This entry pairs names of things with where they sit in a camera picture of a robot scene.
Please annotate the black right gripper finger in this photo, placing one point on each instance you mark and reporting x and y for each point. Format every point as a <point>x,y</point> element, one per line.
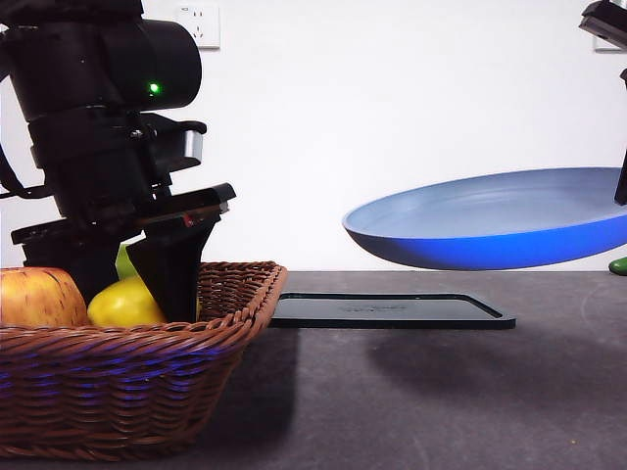
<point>622,176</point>

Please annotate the green cucumber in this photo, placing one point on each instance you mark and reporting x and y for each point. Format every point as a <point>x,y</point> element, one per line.
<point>619,267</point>

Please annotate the white wall socket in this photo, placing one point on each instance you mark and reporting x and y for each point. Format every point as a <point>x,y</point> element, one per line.
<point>209,22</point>
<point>607,46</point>

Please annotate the yellow lemon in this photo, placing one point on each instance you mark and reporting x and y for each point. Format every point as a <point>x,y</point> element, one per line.
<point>122,306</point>

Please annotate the black flat tray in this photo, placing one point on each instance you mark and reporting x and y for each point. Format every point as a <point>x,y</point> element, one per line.
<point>392,311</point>

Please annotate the blue round plate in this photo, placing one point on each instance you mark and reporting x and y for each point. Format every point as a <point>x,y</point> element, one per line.
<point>465,230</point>

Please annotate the pale grey left wrist camera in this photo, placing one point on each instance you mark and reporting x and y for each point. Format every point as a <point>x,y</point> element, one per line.
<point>192,147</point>

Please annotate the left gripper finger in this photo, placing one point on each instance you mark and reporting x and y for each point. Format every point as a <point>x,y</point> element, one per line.
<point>93,264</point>
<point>171,264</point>

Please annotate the brown wicker basket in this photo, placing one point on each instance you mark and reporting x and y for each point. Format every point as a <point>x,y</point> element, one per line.
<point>122,382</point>

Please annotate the red yellow apple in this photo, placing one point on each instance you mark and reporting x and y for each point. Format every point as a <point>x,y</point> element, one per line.
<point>34,298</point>

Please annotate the green apple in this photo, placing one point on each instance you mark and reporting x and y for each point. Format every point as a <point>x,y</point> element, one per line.
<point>123,262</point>

